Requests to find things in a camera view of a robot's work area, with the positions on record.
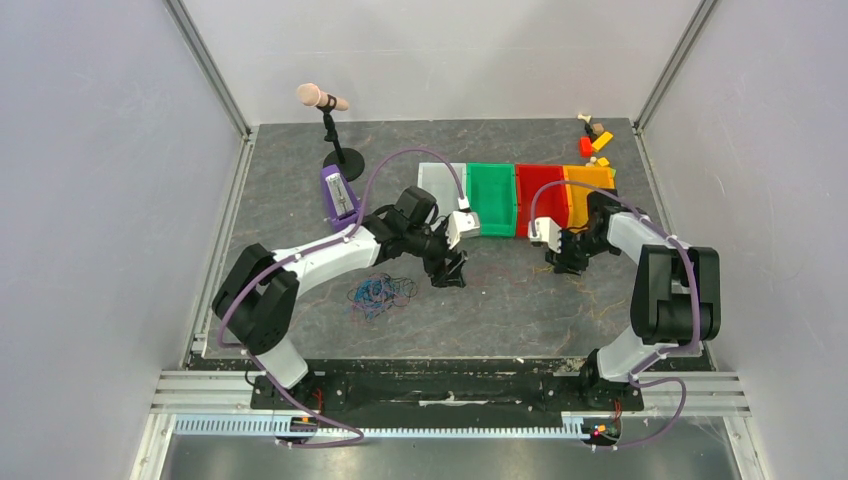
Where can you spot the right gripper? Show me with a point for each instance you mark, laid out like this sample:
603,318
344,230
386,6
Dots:
573,248

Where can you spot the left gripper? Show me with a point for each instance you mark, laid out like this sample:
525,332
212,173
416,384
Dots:
450,275

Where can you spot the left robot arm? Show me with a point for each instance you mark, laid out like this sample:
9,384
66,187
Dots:
256,300

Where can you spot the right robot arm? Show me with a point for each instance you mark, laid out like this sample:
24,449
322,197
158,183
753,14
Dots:
675,302

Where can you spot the yellow plastic bin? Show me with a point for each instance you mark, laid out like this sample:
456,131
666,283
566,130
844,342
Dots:
601,177

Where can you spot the green plastic bin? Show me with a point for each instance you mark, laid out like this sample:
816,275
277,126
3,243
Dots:
491,189

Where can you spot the white plastic bin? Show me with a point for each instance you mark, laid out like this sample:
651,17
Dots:
438,179

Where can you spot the red toy block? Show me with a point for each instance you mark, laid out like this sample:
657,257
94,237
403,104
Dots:
585,147

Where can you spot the yellow toy block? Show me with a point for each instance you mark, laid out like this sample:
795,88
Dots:
602,141

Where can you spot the purple metronome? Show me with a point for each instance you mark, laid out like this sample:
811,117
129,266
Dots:
341,204

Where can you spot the black microphone stand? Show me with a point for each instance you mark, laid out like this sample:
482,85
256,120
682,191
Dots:
349,161

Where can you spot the pink microphone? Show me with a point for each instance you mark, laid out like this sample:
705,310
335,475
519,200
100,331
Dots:
310,95

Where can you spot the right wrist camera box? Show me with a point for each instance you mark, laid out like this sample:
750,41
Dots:
545,231

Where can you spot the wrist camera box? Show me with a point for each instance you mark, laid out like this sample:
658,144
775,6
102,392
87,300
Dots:
545,231
462,225

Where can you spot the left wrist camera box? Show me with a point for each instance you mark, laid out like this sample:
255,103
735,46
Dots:
462,225

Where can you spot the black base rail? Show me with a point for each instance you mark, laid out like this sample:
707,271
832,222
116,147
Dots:
450,392

